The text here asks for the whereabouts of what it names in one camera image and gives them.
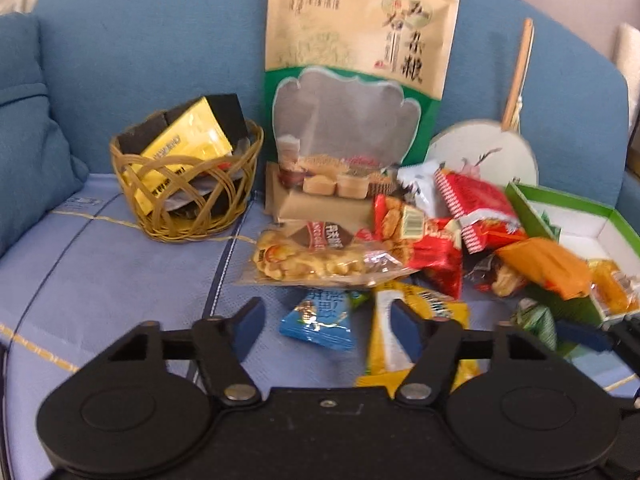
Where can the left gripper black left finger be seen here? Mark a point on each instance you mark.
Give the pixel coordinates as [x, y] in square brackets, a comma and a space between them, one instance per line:
[221, 345]

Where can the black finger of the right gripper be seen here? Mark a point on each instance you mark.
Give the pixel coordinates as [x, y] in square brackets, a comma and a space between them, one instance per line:
[621, 337]

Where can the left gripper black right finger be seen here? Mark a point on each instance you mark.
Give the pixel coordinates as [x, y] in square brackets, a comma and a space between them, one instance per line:
[433, 345]

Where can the orange snack packet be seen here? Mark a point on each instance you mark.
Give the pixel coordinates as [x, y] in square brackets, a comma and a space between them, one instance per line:
[549, 265]

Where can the red clear date snack bag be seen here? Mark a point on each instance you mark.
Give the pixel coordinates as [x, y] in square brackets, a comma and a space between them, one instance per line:
[409, 241]

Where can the yellow candy packet in box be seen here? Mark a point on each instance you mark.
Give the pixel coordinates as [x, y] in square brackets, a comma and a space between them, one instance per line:
[615, 291]

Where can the yellow snack packet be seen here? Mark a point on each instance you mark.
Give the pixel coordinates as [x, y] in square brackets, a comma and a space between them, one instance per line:
[395, 342]

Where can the small green snack packet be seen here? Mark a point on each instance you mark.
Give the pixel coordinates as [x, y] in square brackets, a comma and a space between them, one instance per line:
[537, 320]

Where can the dark clear snack packet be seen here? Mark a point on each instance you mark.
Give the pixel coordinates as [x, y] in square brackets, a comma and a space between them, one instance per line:
[493, 275]

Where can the green white cardboard box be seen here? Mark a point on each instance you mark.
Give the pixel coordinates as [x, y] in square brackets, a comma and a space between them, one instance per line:
[587, 228]

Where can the small blue snack packet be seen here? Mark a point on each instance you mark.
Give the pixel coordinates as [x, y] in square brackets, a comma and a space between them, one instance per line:
[324, 317]

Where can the red white striped snack packet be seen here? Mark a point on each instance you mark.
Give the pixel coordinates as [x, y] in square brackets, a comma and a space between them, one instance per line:
[486, 217]

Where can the clear peanut snack bag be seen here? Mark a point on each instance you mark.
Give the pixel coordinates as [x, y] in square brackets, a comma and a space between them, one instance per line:
[321, 254]

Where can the woven bamboo basket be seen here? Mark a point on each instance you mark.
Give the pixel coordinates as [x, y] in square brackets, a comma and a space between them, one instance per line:
[181, 197]

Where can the white silver snack packet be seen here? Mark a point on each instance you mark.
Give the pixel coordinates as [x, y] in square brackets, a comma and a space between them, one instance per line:
[421, 190]

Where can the yellow black packet in basket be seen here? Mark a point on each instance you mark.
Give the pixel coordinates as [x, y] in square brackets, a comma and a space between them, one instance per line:
[206, 128]

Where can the round painted hand fan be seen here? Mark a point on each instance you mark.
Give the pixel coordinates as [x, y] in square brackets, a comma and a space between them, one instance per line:
[493, 151]

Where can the blue sofa cushion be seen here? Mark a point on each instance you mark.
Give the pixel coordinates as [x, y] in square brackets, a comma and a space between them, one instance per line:
[38, 171]

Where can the white bubble wrap roll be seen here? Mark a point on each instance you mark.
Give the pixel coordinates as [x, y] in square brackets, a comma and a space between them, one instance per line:
[626, 58]

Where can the large beige green grain bag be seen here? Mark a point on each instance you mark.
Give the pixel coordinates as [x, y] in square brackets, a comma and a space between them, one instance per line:
[353, 89]

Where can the blue fabric sofa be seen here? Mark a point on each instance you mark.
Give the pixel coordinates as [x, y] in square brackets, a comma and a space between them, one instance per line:
[110, 63]

